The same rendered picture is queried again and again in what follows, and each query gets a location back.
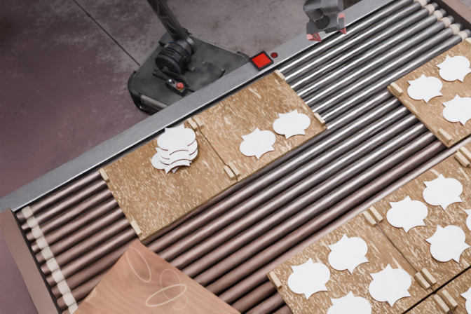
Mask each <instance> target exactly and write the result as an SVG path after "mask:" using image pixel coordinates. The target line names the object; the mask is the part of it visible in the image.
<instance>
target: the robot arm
mask: <svg viewBox="0 0 471 314"><path fill-rule="evenodd" d="M302 1H305V0H302ZM303 11H304V12H305V14H306V15H307V16H308V17H309V22H307V23H306V33H307V39H308V40H310V41H319V42H321V38H320V35H319V34H318V32H322V31H324V32H325V34H328V33H331V32H335V31H340V32H342V33H343V34H345V35H346V26H345V14H344V13H342V14H339V24H338V23H337V17H338V15H337V13H338V12H341V11H343V0H307V1H306V2H305V4H304V5H303ZM314 34H315V35H316V36H317V38H316V37H314Z"/></svg>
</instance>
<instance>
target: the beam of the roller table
mask: <svg viewBox="0 0 471 314"><path fill-rule="evenodd" d="M396 1H398V0H361V1H360V2H358V3H356V4H354V5H352V6H351V7H349V8H347V9H345V10H344V11H341V12H340V13H338V14H337V15H338V17H337V23H338V24H339V14H342V13H344V14H345V26H346V29H347V28H349V27H352V26H353V25H355V24H357V23H359V22H360V21H362V20H364V19H366V18H368V17H369V16H371V15H373V14H375V13H377V12H379V11H380V10H382V9H384V8H385V7H387V6H389V5H390V4H393V3H395V2H396ZM339 33H341V32H340V31H335V32H331V33H328V34H325V32H324V31H322V32H318V34H319V35H320V38H321V42H319V41H310V40H308V39H307V33H306V31H305V32H303V33H302V34H300V35H298V36H295V37H294V38H293V39H290V40H289V41H287V42H285V43H283V44H281V45H280V46H278V47H276V48H274V49H273V50H270V51H268V52H267V54H268V55H269V57H270V58H271V59H272V60H273V61H274V64H272V65H271V66H269V67H267V68H265V69H263V70H261V71H258V70H257V69H256V68H255V67H254V65H253V64H252V63H251V62H248V63H247V64H244V65H243V66H241V67H239V68H237V69H236V70H234V71H232V72H230V73H229V74H227V75H225V76H223V77H221V78H219V79H217V80H216V81H214V82H212V83H210V84H208V85H207V86H205V87H203V88H201V89H200V90H197V91H196V92H194V93H192V94H190V95H188V96H186V97H185V98H183V99H181V100H179V101H178V102H175V103H174V104H172V105H170V106H168V107H166V108H164V109H163V110H161V111H159V112H157V113H156V114H154V115H152V116H150V117H148V118H146V119H144V120H143V121H141V122H139V123H137V124H135V125H134V126H132V127H130V128H128V129H127V130H124V131H123V132H121V133H119V134H117V135H115V136H113V137H112V138H110V139H108V140H107V141H105V142H103V143H101V144H99V145H97V146H95V147H93V148H92V149H90V150H88V151H86V152H85V153H82V154H81V155H79V156H77V157H75V158H73V159H71V160H70V161H68V162H66V163H64V164H63V165H61V166H59V167H57V168H55V169H54V170H51V171H50V172H48V173H46V174H44V175H42V176H41V177H39V178H37V179H35V180H34V181H32V182H30V183H28V184H26V185H24V186H22V187H20V188H19V189H17V190H15V191H13V192H12V193H10V194H8V195H6V196H4V197H3V198H0V213H1V212H3V211H4V210H7V209H8V208H10V209H12V211H13V212H14V213H15V214H16V213H18V212H20V211H21V210H22V209H23V208H25V207H27V206H30V205H33V204H34V203H36V202H38V201H40V200H41V199H43V198H45V197H46V196H49V195H50V194H52V193H54V192H56V191H57V190H59V189H61V188H63V187H64V186H66V185H68V184H70V183H72V182H74V181H76V180H77V179H79V178H81V177H82V176H84V175H86V174H88V173H89V172H92V171H93V170H95V169H97V168H99V167H100V166H102V165H104V164H106V163H108V162H109V161H112V160H113V159H115V158H117V157H118V156H120V155H122V154H124V153H125V152H127V151H129V150H131V149H133V148H135V147H136V146H138V145H140V144H142V143H143V142H145V141H147V140H149V139H151V138H152V137H154V136H156V135H158V134H160V133H161V132H163V131H165V128H171V127H172V126H174V125H176V124H178V123H179V122H181V121H183V120H184V119H186V118H188V117H190V116H192V115H194V114H196V113H197V112H199V111H201V110H203V109H204V108H206V107H208V106H210V105H211V104H214V103H215V102H217V101H219V100H220V99H222V98H224V97H226V96H227V95H230V94H231V93H233V92H235V91H237V90H239V89H240V88H242V87H244V86H246V85H247V84H249V83H251V82H253V81H255V80H257V79H258V78H260V77H262V76H263V75H265V74H267V73H269V72H270V71H273V70H274V69H276V68H278V67H280V66H281V65H283V64H285V63H287V62H289V61H290V60H293V59H294V58H296V57H298V56H300V55H301V54H303V53H305V52H306V51H308V50H310V49H312V48H314V47H316V46H317V45H319V44H321V43H323V42H324V41H326V40H328V39H330V38H332V37H333V36H336V35H337V34H339ZM271 53H277V54H278V56H277V57H276V58H272V57H271Z"/></svg>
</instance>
